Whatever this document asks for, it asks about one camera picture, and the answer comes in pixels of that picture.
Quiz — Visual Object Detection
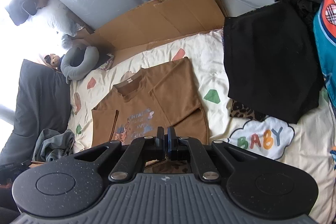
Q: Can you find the brown printed t-shirt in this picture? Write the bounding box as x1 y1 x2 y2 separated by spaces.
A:
92 57 209 146

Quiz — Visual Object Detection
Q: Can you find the leopard print cloth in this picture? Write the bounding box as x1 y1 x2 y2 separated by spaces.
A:
230 100 266 122

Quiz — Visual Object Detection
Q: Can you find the dark grey pillow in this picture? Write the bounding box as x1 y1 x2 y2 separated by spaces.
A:
1 59 71 164

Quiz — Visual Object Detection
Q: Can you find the floral patterned folded cloth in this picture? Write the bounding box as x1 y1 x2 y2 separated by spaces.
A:
98 53 114 71

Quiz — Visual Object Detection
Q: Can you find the grey u-shaped neck pillow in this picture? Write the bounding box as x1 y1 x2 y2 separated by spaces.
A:
60 47 100 84

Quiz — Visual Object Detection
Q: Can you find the cream bear print bedsheet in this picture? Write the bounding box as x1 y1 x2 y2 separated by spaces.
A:
68 31 335 223

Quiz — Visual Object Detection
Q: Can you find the small teddy bear toy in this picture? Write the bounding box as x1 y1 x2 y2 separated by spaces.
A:
44 53 62 70

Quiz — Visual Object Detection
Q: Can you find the black folded garment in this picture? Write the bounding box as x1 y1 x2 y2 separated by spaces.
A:
223 0 324 123

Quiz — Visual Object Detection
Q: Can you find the brown cardboard sheet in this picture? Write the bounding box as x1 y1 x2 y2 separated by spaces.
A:
74 0 226 64

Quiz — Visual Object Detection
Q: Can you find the white pillow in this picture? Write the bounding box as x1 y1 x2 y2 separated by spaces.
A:
42 0 85 38

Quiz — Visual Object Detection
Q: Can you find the teal patterned garment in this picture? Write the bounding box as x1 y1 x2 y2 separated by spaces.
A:
313 0 336 107

